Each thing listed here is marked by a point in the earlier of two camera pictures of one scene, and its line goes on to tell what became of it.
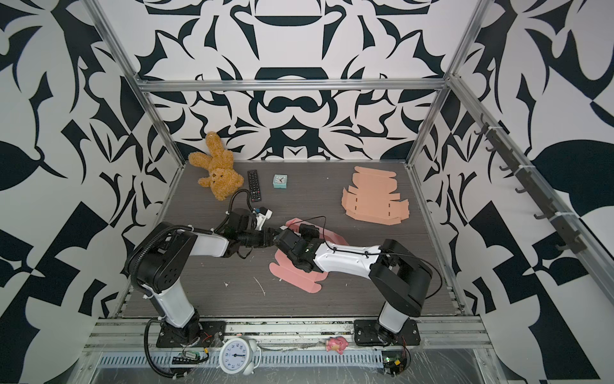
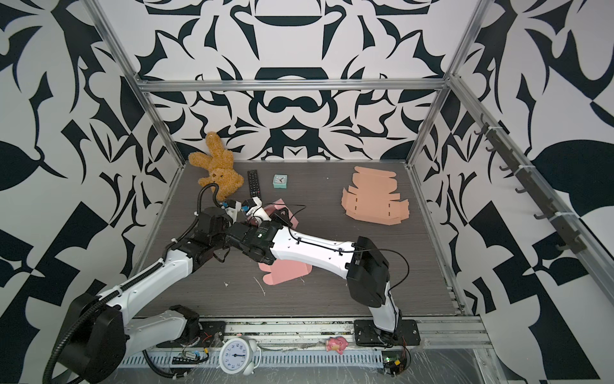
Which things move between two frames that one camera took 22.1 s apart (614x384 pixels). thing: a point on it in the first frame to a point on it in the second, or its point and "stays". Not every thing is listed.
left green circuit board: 185,357 stays
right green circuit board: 394,362 stays
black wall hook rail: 571,240 stays
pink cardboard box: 285,270 to 283,271
